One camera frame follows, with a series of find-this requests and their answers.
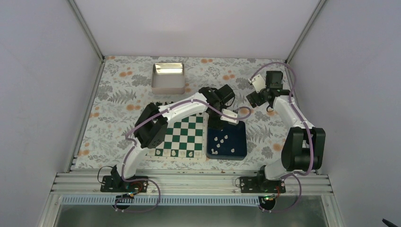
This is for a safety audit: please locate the floral patterned table mat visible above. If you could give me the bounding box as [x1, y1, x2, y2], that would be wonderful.
[75, 56, 288, 171]

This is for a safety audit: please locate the aluminium front rail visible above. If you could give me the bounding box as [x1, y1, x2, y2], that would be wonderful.
[51, 173, 333, 196]

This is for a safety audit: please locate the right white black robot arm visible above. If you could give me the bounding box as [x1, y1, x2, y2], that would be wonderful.
[246, 70, 326, 192]

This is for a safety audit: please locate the aluminium frame post right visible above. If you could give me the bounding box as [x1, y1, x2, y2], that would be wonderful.
[286, 0, 327, 64]

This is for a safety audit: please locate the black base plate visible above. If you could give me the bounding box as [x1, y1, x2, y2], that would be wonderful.
[100, 175, 148, 193]
[235, 176, 286, 193]

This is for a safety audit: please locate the green white chess board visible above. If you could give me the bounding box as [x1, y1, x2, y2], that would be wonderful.
[144, 113, 208, 163]

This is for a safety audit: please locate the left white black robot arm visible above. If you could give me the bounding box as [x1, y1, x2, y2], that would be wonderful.
[105, 85, 238, 192]

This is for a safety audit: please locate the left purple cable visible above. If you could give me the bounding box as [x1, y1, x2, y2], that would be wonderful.
[97, 98, 253, 214]

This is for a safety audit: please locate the aluminium frame post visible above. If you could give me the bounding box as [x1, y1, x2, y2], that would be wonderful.
[286, 0, 327, 64]
[67, 0, 104, 62]

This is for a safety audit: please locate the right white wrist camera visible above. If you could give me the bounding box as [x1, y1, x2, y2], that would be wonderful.
[248, 74, 266, 93]

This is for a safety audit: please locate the aluminium frame post left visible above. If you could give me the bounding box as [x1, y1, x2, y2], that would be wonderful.
[67, 0, 104, 62]

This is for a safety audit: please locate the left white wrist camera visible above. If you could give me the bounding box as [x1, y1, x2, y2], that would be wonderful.
[220, 109, 239, 125]

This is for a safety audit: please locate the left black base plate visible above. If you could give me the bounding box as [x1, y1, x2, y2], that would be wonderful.
[100, 175, 148, 193]

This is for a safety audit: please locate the pink metal tin box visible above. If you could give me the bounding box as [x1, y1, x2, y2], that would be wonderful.
[151, 62, 185, 95]

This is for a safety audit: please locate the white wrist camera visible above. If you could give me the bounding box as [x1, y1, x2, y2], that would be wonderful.
[248, 74, 266, 93]
[220, 109, 239, 125]

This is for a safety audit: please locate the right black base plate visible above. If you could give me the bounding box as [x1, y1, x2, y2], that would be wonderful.
[235, 176, 286, 193]

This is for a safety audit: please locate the dark blue plastic tray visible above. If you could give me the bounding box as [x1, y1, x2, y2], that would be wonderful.
[206, 121, 248, 161]

